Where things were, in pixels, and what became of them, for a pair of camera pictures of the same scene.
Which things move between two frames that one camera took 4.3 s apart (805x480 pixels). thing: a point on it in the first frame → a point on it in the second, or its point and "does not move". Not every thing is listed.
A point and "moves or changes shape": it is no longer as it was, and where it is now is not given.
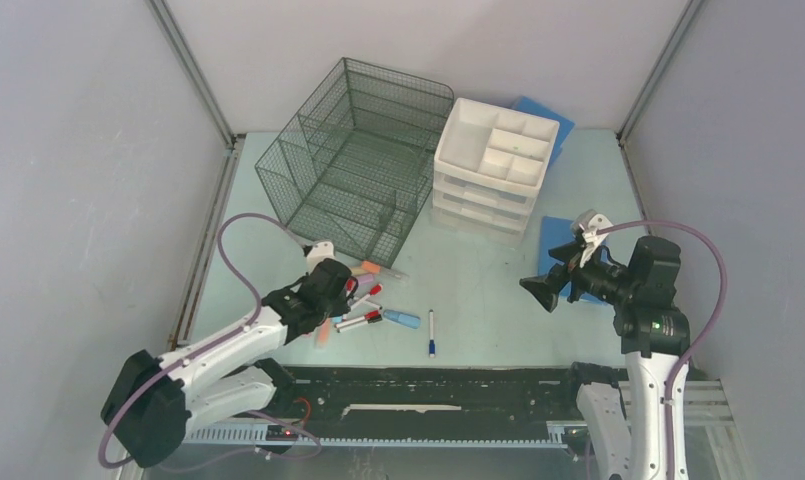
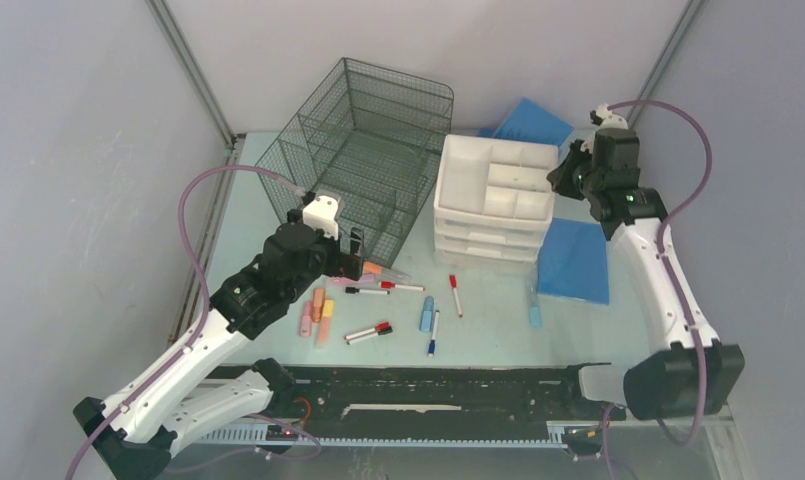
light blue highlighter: (400, 318) → (427, 317)
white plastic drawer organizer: (489, 165) moves or changes shape
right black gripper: (545, 287) → (559, 177)
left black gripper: (341, 307) → (344, 264)
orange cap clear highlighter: (375, 267) does not move
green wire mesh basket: (355, 166) does not move
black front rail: (379, 401) does not move
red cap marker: (375, 290) → (393, 285)
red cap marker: (369, 314) → (368, 331)
